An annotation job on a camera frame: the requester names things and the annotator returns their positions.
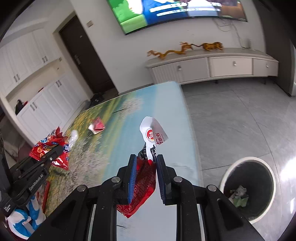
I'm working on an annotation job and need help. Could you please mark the white red snack wrapper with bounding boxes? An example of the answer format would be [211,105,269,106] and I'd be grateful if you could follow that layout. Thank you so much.
[117,116,168,218]

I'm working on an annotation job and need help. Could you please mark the red white paper box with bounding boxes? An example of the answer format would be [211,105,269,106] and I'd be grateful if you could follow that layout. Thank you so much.
[88,117,105,135]

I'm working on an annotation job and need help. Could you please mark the red chip bag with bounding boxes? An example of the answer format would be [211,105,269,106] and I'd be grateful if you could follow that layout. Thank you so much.
[29,127,69,171]

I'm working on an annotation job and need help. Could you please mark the clear plastic bag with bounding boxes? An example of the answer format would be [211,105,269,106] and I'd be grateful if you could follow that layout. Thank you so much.
[69,130,79,150]

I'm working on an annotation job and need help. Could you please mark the green paper wrapper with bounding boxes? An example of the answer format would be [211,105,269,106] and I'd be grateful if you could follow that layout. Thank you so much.
[230,196,249,208]

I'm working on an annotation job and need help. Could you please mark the white round trash bin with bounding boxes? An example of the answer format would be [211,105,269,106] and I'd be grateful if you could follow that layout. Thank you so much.
[220,157,276,224]

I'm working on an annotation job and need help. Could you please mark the red snack packet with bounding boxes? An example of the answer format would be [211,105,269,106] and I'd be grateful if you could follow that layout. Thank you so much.
[37,181,50,212]

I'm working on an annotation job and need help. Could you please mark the landscape print table mat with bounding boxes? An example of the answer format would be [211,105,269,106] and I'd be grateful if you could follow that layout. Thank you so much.
[43,81,204,241]

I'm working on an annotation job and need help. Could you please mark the blue white cloth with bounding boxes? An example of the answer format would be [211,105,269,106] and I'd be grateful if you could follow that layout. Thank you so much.
[6,195,46,240]

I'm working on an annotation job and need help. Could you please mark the black shoes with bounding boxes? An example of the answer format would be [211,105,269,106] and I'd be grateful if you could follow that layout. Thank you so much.
[90,93,104,105]

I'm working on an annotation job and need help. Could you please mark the golden dragon figurine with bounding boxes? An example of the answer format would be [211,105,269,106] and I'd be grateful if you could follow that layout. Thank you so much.
[147,42,193,60]

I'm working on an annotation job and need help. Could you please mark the white TV cabinet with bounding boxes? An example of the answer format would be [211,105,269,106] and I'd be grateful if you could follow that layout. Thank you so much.
[146,48,279,84]

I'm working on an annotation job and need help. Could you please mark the golden tiger figurine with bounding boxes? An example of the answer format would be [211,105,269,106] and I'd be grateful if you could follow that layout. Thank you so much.
[194,42,224,51]

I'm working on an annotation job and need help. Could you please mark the dark brown door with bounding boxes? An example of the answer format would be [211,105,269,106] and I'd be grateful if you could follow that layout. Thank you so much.
[59,16,115,94]

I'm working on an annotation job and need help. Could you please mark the white power strip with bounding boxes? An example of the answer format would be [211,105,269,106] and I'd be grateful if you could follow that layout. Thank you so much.
[246,39,252,49]

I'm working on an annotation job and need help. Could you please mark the grey refrigerator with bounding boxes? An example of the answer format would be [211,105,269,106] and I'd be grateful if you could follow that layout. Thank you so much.
[253,1,295,96]

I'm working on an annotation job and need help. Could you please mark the white wall cabinets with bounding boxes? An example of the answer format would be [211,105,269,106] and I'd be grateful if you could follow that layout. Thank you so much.
[1,24,92,146]

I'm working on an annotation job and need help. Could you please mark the wall-mounted curved television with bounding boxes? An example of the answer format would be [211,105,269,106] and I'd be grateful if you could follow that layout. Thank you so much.
[108,0,247,35]

